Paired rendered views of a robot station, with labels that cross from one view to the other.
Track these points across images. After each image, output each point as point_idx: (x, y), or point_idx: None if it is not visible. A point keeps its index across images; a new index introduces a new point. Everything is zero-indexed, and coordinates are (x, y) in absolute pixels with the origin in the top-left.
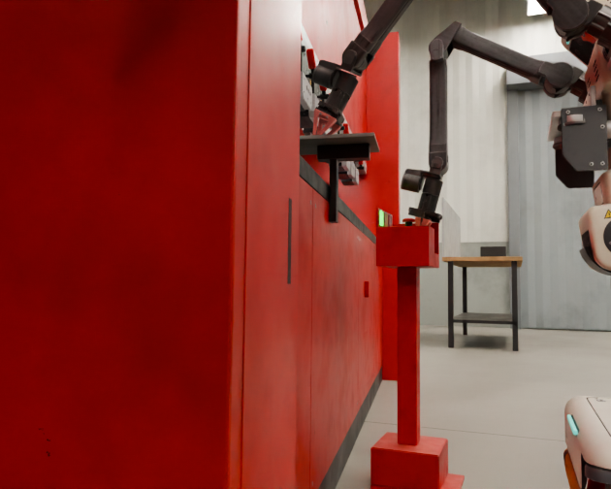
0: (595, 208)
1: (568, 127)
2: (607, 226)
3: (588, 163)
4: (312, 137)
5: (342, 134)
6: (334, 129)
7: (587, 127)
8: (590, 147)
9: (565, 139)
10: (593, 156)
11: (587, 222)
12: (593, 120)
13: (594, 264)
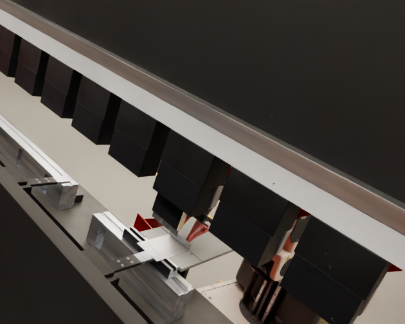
0: (285, 256)
1: (299, 222)
2: (285, 264)
3: (296, 239)
4: (204, 261)
5: (222, 254)
6: (188, 218)
7: (305, 221)
8: (300, 231)
9: (296, 227)
10: (299, 236)
11: (276, 258)
12: (308, 218)
13: (263, 270)
